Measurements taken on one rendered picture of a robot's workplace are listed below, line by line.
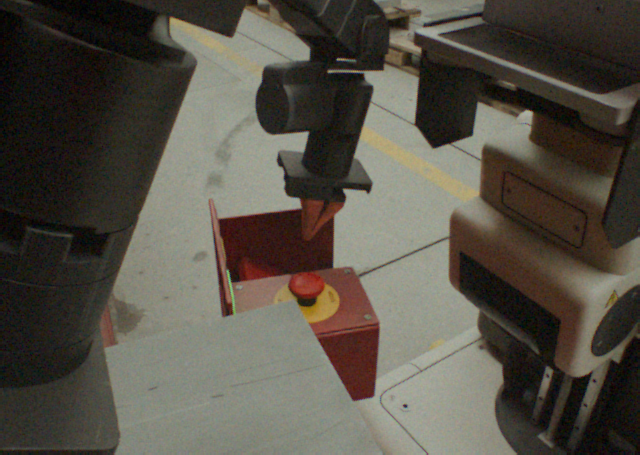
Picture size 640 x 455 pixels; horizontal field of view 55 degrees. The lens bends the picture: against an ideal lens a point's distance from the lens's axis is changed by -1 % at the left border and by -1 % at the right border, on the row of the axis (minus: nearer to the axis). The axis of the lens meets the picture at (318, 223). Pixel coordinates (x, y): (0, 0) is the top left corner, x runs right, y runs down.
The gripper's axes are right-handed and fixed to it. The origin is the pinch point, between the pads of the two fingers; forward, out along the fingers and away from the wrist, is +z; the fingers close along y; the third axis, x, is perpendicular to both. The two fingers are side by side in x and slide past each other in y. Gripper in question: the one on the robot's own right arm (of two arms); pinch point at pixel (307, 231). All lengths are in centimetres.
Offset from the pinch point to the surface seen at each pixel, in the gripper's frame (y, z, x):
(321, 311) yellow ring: 0.8, 2.1, 12.3
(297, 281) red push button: 3.5, -0.1, 10.0
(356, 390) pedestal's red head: -4.9, 11.0, 15.6
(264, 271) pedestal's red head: 3.5, 8.0, -2.1
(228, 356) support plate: 17.3, -16.8, 37.9
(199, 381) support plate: 18.9, -16.4, 39.3
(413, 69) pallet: -135, 52, -253
